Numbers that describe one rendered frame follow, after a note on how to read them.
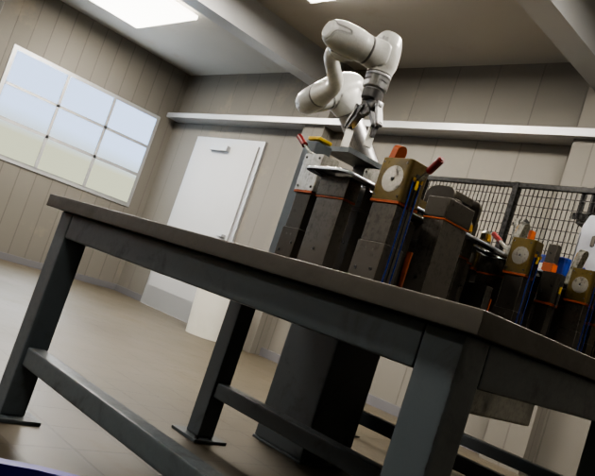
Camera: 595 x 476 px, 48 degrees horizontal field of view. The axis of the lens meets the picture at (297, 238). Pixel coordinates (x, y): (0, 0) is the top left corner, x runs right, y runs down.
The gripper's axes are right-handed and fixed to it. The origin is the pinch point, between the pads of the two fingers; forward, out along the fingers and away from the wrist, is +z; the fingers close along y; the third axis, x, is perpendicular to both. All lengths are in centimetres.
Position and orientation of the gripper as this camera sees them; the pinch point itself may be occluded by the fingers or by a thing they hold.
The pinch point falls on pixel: (355, 144)
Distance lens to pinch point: 238.0
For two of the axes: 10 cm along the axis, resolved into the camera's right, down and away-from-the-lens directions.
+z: -3.2, 9.4, -0.8
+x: 8.0, 3.1, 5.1
